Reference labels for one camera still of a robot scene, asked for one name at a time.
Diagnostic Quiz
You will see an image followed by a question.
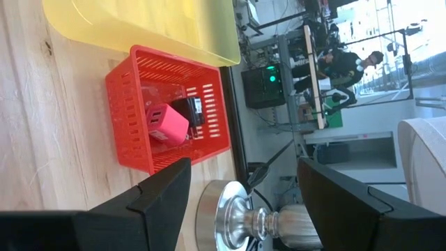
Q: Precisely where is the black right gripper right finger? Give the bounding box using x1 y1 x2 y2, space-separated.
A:
297 156 446 251

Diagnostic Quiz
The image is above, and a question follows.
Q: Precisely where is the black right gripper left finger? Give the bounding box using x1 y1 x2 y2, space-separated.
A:
0 157 192 251

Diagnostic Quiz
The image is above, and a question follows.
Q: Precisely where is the pink USB wall charger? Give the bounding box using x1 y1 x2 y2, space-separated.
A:
145 102 190 148

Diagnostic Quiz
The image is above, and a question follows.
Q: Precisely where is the black USB wall charger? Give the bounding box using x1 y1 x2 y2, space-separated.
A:
170 96 206 128

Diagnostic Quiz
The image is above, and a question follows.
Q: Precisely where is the yellow translucent plastic bin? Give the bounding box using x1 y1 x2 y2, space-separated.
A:
41 0 242 68

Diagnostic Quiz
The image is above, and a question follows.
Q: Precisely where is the white fabric lamp shade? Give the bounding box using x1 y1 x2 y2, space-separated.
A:
397 116 446 217

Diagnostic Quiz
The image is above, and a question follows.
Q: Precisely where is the silver metal lamp base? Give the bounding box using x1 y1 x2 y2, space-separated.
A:
194 179 323 251

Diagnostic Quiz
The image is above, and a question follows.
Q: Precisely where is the red plastic slotted basket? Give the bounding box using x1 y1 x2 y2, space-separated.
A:
105 44 232 176

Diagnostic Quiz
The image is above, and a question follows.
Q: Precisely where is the person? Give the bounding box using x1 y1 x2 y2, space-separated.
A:
291 50 385 106

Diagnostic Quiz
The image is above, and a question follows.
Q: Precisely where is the wooden top desk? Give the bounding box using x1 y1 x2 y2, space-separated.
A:
302 24 328 130

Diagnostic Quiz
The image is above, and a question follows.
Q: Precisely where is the black computer with green light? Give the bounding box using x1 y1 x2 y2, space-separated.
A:
240 62 288 110

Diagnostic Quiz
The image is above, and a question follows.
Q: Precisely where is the black lamp cord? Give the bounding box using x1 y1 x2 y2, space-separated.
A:
246 162 276 212

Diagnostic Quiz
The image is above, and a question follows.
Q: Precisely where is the black aluminium table frame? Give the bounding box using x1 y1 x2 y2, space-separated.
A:
220 66 250 182

